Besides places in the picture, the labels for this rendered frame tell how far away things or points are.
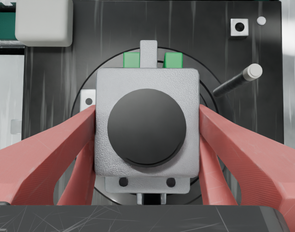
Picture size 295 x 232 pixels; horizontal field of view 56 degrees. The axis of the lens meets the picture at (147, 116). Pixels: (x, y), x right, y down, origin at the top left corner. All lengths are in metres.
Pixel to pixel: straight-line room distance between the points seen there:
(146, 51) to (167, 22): 0.12
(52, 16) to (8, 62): 0.11
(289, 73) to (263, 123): 0.06
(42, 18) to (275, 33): 0.21
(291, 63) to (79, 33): 0.20
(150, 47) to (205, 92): 0.09
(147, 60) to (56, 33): 0.12
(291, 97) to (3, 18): 0.30
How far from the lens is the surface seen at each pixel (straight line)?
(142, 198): 0.21
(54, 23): 0.26
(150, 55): 0.16
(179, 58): 0.19
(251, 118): 0.27
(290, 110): 0.30
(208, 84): 0.24
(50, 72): 0.28
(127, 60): 0.19
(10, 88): 0.35
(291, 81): 0.30
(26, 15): 0.28
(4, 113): 0.35
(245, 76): 0.17
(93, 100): 0.22
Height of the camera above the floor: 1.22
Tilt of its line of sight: 87 degrees down
